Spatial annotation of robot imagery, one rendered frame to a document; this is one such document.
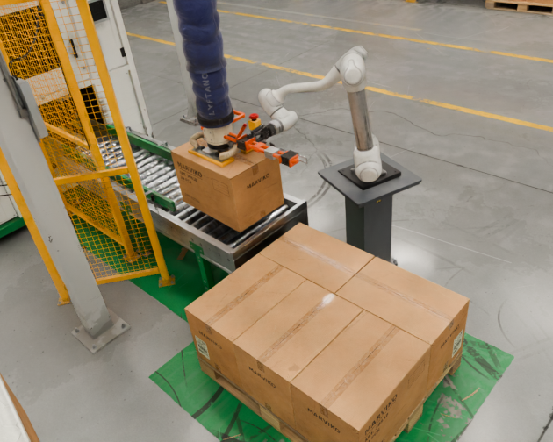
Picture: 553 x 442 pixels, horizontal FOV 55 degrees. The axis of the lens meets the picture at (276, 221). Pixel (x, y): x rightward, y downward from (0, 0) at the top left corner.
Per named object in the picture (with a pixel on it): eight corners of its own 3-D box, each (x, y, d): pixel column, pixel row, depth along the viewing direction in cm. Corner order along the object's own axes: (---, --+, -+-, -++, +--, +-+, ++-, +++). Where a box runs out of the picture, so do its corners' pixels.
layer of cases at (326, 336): (197, 355, 319) (183, 308, 296) (304, 267, 374) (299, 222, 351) (359, 480, 248) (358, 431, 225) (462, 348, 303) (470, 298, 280)
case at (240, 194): (183, 201, 367) (170, 150, 344) (226, 176, 389) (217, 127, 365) (240, 232, 330) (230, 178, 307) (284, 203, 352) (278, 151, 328)
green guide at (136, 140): (108, 132, 495) (104, 124, 489) (117, 128, 500) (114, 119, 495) (221, 183, 399) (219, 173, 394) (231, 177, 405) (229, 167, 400)
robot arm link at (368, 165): (382, 167, 335) (384, 186, 317) (356, 172, 339) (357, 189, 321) (364, 48, 294) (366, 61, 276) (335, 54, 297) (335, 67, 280)
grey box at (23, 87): (25, 130, 289) (2, 77, 272) (33, 125, 292) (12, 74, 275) (41, 139, 277) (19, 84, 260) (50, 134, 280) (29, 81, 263)
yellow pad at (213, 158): (188, 153, 339) (186, 146, 336) (199, 146, 345) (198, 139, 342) (222, 167, 319) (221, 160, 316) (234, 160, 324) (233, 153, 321)
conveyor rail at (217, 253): (58, 173, 472) (51, 154, 461) (63, 170, 475) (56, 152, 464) (233, 276, 334) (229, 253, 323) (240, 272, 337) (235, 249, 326)
